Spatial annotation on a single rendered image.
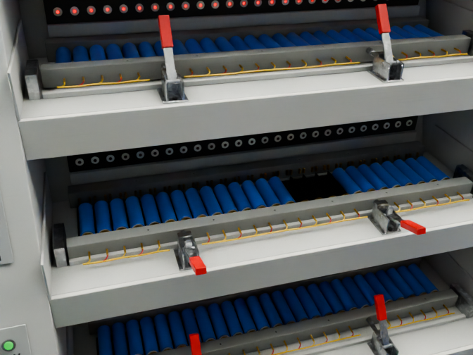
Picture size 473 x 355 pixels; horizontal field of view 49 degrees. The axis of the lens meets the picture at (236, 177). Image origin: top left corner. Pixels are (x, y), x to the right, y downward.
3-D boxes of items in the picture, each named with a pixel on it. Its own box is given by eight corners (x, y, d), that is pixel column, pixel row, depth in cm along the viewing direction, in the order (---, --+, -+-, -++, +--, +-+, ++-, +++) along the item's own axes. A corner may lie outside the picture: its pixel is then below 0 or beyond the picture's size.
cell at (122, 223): (124, 208, 70) (129, 237, 65) (110, 210, 70) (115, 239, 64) (122, 196, 69) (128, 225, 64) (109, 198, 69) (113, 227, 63)
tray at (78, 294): (500, 241, 73) (521, 185, 68) (55, 329, 58) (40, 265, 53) (419, 170, 90) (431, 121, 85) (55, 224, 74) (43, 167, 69)
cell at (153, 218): (154, 203, 71) (162, 232, 66) (141, 206, 71) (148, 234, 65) (153, 192, 70) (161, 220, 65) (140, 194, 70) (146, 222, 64)
